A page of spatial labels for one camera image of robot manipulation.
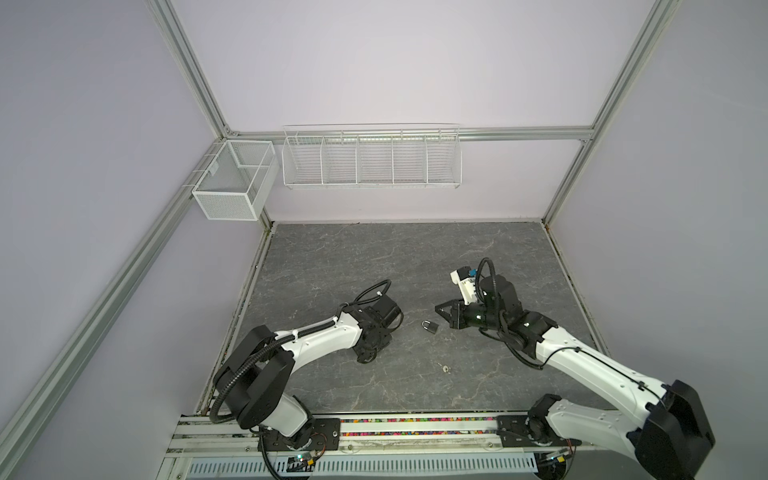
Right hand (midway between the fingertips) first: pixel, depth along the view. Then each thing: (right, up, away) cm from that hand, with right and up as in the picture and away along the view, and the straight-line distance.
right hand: (436, 310), depth 78 cm
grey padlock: (0, -8, +14) cm, 16 cm away
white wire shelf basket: (-6, +50, +28) cm, 58 cm away
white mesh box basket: (-65, +40, +24) cm, 80 cm away
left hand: (-15, -13, +8) cm, 21 cm away
